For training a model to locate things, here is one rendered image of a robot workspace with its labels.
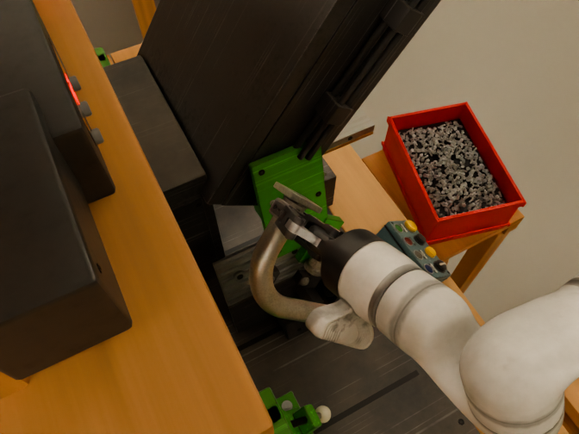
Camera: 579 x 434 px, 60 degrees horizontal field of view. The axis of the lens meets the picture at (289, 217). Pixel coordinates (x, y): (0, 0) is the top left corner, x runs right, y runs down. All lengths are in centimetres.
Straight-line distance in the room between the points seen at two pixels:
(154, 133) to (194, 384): 57
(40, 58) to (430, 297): 35
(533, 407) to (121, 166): 34
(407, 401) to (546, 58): 242
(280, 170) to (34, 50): 44
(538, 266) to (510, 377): 192
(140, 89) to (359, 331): 57
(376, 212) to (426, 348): 72
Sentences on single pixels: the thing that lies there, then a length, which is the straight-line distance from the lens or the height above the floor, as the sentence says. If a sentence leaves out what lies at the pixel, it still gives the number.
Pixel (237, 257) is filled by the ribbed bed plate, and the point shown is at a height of 109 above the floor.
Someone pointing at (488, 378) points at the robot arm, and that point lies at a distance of 39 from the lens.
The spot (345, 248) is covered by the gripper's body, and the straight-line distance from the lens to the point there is 50.
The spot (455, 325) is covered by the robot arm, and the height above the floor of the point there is 145.
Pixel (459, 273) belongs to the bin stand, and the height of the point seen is 47.
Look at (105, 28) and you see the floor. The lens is 318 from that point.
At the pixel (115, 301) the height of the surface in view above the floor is 160.
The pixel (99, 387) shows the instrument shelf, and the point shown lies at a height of 154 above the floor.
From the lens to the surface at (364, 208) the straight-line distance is 114.
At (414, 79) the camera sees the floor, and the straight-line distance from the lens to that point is 278.
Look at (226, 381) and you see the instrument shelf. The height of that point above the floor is 154.
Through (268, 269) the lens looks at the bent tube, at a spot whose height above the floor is 129.
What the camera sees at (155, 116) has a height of 124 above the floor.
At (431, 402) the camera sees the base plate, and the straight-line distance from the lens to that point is 101.
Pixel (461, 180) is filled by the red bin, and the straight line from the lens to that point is 126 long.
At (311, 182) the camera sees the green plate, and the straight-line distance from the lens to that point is 80.
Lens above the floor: 185
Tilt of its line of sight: 59 degrees down
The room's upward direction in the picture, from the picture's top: straight up
